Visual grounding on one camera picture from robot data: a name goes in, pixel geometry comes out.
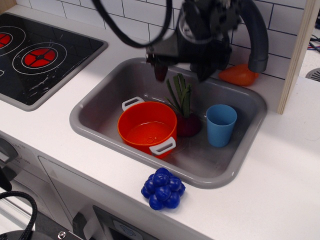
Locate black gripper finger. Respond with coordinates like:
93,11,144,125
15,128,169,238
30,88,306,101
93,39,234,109
196,61,220,82
149,58,168,82

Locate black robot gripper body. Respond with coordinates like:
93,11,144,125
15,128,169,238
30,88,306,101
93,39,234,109
146,0,243,72

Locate purple beet with green leaves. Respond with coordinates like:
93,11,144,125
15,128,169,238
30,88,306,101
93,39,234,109
165,73,202,138

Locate grey plastic sink basin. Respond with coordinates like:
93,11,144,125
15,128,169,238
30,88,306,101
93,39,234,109
69,58,267,189

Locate orange toy carrot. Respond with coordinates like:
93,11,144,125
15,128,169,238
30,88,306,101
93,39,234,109
218,64,259,87

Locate blue plastic cup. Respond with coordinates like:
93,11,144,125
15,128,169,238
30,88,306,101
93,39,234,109
206,104,238,148

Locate dark grey toy faucet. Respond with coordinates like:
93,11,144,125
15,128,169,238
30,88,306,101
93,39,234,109
184,0,270,75

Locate light wooden side panel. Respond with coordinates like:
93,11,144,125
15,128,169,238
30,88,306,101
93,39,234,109
276,0,320,115

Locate grey round drain grate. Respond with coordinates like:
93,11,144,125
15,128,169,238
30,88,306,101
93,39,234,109
305,68,320,82

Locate blue toy grape bunch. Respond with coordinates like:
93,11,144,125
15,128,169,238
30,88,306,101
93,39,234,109
141,167,186,211

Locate black toy stove top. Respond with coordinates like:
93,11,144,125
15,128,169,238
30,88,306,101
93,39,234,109
0,13,108,112

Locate white toy oven front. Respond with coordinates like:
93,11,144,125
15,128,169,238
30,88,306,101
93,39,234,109
0,134,199,240

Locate orange toy pot white handles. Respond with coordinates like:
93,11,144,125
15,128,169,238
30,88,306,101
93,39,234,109
117,96,178,159

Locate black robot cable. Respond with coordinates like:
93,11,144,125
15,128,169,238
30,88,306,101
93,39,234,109
91,0,174,49

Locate black sleeved cable lower left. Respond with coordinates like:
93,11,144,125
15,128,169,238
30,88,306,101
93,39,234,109
0,190,38,240

